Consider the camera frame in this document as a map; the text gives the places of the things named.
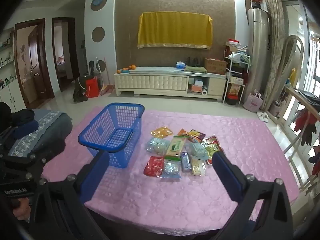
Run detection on cardboard box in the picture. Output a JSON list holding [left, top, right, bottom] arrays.
[[204, 58, 227, 75]]

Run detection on dark blue cloth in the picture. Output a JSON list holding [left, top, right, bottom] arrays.
[[10, 109, 38, 140]]

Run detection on red and green snack packet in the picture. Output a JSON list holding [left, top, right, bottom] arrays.
[[204, 135, 225, 155]]

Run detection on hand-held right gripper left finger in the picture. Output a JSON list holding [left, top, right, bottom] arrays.
[[28, 150, 110, 240]]

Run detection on white TV cabinet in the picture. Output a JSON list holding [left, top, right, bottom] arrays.
[[114, 66, 227, 103]]

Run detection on white metal rack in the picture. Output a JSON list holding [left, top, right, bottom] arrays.
[[223, 52, 251, 106]]

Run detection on white cupboard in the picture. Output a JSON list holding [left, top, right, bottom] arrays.
[[0, 79, 25, 113]]

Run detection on green yellow snack packet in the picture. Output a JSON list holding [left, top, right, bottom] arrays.
[[204, 144, 217, 165]]

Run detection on broom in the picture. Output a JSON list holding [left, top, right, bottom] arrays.
[[100, 57, 115, 96]]

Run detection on red and black gloves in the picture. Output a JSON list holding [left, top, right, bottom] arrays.
[[294, 109, 317, 147]]

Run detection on red snack bag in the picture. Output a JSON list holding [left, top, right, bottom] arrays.
[[227, 83, 242, 101]]

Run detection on white mop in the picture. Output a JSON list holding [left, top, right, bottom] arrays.
[[96, 57, 104, 90]]

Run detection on pink bag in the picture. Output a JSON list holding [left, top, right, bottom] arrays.
[[243, 89, 264, 112]]

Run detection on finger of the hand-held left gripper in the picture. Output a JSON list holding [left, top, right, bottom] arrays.
[[0, 127, 19, 157], [26, 139, 66, 167]]

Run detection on light blue candy packet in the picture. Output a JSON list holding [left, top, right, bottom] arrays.
[[161, 158, 182, 179], [146, 137, 171, 155], [189, 142, 209, 160]]

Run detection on silver standing air conditioner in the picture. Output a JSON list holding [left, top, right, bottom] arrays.
[[248, 7, 271, 102]]

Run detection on round wall decor blue plate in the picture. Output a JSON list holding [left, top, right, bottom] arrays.
[[90, 0, 107, 11]]

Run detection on pink quilted tablecloth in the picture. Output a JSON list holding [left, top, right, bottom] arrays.
[[41, 106, 300, 236]]

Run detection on green folded cloth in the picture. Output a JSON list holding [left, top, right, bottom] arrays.
[[185, 66, 207, 73]]

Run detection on clear cracker packet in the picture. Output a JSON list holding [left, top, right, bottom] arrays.
[[190, 158, 208, 177]]

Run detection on grey floral chair cushion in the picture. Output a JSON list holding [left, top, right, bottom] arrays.
[[7, 109, 74, 158]]

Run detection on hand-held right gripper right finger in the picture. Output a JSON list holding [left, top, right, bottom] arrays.
[[212, 151, 294, 240]]

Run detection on purple chips packet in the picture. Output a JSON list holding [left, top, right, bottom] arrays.
[[188, 129, 206, 143]]

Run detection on blue plastic basket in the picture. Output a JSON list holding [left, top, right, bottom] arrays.
[[78, 103, 145, 169]]

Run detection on green cracker packet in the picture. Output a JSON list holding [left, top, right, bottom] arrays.
[[166, 135, 189, 157]]

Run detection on person's left hand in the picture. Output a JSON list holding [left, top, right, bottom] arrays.
[[11, 198, 32, 224]]

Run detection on purple gum packet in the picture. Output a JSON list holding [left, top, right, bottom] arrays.
[[180, 151, 192, 173]]

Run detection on yellow cloth cover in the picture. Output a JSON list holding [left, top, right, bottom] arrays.
[[137, 12, 214, 50]]

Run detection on black bag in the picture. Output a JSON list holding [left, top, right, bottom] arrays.
[[73, 75, 88, 103]]

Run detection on wall shelf with bottles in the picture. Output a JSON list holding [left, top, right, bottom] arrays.
[[0, 29, 15, 90]]

